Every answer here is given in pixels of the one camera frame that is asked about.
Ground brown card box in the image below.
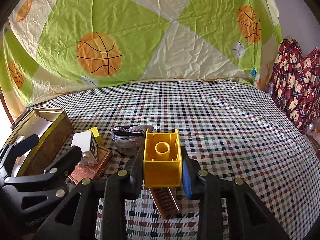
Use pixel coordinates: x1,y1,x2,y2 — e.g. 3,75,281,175
68,146,113,184

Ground white toy block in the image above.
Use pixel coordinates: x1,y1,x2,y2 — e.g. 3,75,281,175
71,131,98,167

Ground small yellow cube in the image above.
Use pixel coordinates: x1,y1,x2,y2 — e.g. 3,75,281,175
88,126,104,146

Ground brown harmonica case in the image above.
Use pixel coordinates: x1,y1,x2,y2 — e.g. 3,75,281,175
149,187,181,219

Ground yellow large toy block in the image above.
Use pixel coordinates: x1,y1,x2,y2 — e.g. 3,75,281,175
143,130,182,188

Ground black smartphone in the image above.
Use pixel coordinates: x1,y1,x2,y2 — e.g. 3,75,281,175
10,108,30,130

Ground gold metal tin box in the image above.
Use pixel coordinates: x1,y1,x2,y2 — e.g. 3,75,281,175
6,108,74,177

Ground basketball pattern hanging sheet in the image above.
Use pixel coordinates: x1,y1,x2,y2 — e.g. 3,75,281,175
1,0,282,114

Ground red bear pattern cloth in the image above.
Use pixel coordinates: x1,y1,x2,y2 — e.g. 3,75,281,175
264,38,319,134

